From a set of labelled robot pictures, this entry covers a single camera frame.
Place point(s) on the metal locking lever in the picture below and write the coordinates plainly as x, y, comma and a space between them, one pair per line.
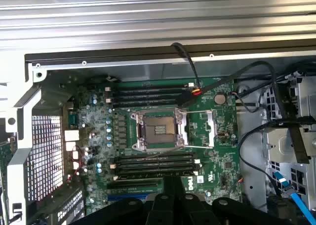
164, 153

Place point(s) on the perforated metal slot cover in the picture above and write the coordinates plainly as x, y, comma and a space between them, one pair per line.
70, 205

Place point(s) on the blue expansion slot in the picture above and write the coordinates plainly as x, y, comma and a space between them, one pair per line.
126, 198

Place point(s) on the metal socket cover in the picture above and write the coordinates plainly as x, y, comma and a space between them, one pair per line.
212, 126

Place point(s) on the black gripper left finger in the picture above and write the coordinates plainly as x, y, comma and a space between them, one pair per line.
160, 210

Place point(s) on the grey metal PC case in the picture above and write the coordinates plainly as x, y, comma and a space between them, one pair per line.
17, 180

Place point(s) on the green motherboard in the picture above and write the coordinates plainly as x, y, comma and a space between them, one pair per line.
202, 161

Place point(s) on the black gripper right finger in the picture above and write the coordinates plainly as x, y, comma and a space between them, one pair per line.
190, 210

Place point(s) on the CPU socket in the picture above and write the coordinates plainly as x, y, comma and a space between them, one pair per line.
158, 128

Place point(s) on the silver disk bay bracket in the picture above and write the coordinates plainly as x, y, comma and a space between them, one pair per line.
279, 146

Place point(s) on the round coin cell battery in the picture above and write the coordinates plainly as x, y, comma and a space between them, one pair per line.
219, 99

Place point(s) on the black RAM slot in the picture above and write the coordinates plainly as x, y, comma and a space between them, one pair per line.
148, 105
153, 169
148, 100
148, 94
153, 162
148, 88
153, 157

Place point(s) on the metal disk bay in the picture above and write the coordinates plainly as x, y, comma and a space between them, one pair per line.
306, 99

